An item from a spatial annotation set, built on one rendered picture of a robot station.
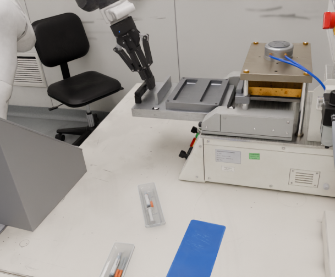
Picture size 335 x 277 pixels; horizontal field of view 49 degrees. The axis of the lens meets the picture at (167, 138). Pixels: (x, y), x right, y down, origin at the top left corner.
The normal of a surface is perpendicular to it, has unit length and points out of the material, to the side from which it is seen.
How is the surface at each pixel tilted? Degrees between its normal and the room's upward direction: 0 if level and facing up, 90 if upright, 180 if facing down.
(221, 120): 90
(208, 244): 0
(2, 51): 84
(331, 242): 0
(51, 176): 90
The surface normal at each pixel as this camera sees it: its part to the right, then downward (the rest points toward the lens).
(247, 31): -0.29, 0.52
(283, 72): -0.08, -0.85
